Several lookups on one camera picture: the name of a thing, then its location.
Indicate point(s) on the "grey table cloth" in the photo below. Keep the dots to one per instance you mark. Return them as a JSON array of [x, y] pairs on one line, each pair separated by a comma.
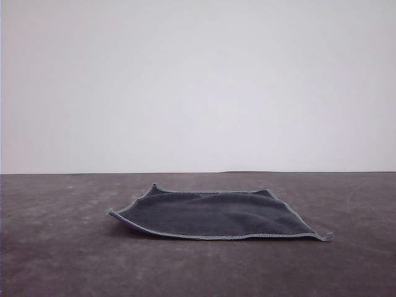
[[62, 263]]

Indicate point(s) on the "purple towel with grey hem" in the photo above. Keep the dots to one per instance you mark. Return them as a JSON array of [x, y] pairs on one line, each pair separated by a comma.
[[216, 216]]

